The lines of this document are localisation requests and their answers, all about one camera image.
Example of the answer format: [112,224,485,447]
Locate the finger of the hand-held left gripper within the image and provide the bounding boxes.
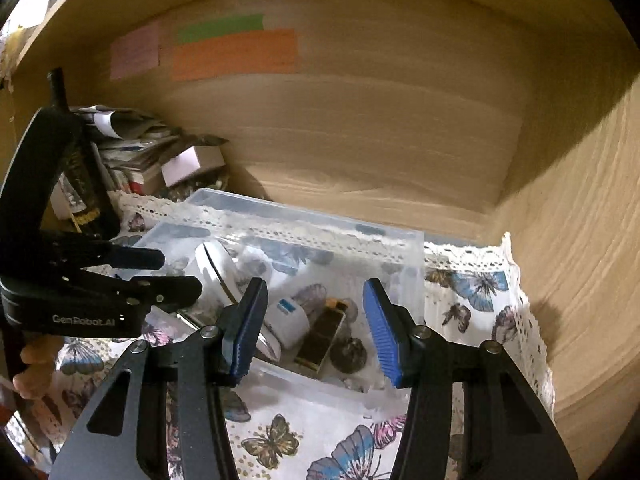
[15,240,167,282]
[114,275,204,312]

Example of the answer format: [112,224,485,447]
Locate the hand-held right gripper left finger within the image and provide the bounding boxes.
[48,276,270,480]

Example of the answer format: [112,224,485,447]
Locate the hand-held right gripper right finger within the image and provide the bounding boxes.
[362,278,579,480]

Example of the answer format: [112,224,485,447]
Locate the dark round hair clip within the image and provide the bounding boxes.
[330,336,369,374]

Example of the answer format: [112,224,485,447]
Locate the white blue striped adapter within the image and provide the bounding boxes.
[264,294,313,352]

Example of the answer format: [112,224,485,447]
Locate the black gold rectangular case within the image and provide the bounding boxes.
[294,297,349,372]

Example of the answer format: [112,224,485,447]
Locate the clear plastic storage box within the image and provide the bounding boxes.
[117,187,427,397]

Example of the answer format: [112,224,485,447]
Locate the person's left hand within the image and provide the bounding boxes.
[12,334,65,402]

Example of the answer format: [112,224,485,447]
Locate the dark wine bottle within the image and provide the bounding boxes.
[47,67,122,241]

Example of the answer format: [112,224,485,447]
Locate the stack of small boxes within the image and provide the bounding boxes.
[99,132,177,197]

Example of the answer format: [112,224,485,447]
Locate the butterfly print tablecloth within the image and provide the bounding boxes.
[10,187,557,480]

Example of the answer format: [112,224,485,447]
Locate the dark beaded item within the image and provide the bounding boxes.
[169,174,232,204]

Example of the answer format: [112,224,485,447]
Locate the small white box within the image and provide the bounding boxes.
[160,145,227,189]

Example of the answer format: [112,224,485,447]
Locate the rolled printed papers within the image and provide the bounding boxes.
[70,104,174,142]

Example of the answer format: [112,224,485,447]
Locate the wooden desk shelf unit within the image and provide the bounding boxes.
[0,0,640,480]

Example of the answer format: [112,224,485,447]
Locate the pink sticky note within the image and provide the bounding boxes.
[109,22,161,81]

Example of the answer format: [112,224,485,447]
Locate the orange sticky note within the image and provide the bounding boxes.
[171,28,300,83]

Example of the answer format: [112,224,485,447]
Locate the green sticky note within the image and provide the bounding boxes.
[177,13,265,45]

